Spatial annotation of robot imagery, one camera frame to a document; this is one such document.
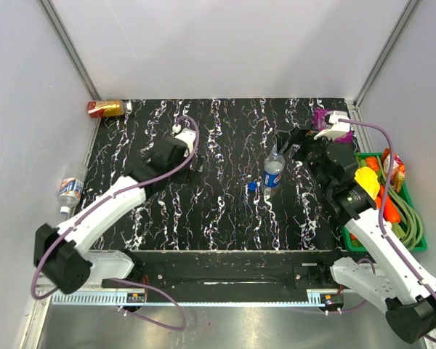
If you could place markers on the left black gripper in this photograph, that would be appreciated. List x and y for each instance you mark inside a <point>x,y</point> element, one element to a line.
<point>199,163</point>

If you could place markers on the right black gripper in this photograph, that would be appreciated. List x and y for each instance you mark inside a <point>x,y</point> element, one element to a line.
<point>299,137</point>

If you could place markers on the Pepsi plastic bottle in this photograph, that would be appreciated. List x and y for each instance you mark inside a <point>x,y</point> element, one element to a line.
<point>274,165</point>

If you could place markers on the blue bottle cap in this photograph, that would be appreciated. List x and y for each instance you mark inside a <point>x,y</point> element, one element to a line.
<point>253,186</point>

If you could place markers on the clear water bottle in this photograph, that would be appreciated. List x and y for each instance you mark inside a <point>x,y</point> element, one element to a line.
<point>71,187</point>

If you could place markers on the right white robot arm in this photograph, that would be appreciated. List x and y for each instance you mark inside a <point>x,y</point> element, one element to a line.
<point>407,293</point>

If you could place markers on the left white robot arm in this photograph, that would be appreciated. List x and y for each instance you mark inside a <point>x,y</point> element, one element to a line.
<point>62,253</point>

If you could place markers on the purple snack bag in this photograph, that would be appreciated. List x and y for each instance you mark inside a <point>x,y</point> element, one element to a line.
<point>345,137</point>

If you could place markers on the orange snack bag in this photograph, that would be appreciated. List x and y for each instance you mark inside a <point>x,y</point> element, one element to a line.
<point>398,169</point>

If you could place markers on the green plastic basket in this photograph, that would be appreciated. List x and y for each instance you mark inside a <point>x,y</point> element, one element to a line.
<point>410,230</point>

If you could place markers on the orange toy carrot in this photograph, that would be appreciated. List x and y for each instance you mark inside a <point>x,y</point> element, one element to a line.
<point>390,212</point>

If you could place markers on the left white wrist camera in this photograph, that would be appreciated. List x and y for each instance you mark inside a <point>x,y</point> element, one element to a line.
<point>185,135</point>

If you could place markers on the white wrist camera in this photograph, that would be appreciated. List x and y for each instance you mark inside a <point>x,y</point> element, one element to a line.
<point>334,125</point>
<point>185,135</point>

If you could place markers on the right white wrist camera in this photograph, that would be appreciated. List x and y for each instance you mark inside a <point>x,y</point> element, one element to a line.
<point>334,125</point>

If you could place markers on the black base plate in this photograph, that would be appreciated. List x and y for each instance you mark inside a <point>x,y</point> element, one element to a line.
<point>287,268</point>

